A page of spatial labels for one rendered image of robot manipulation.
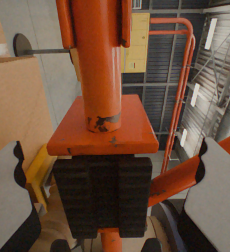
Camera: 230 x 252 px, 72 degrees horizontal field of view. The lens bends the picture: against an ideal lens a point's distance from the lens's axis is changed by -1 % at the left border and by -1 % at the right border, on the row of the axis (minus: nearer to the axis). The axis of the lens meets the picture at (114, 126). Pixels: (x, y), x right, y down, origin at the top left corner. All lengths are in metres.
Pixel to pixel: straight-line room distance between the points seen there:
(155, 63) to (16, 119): 10.89
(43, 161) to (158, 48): 10.74
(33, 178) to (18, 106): 0.11
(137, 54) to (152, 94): 4.82
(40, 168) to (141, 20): 7.22
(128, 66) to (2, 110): 7.30
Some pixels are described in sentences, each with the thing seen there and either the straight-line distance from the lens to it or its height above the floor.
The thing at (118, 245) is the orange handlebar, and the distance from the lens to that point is 0.19.
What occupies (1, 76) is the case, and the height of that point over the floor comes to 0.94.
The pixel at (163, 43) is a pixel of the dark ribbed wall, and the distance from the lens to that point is 10.96.
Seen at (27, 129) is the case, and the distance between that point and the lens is 0.29.
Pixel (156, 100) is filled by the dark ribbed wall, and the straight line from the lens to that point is 11.91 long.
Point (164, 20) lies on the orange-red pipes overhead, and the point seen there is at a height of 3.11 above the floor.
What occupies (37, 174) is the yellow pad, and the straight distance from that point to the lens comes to 0.27.
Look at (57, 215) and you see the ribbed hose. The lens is 0.19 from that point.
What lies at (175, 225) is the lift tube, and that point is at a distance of 0.28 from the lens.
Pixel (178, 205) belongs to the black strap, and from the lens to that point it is 0.31.
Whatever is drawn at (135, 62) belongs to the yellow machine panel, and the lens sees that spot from 7.48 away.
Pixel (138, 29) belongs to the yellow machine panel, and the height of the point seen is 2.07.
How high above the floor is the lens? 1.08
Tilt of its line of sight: level
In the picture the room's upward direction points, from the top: 89 degrees clockwise
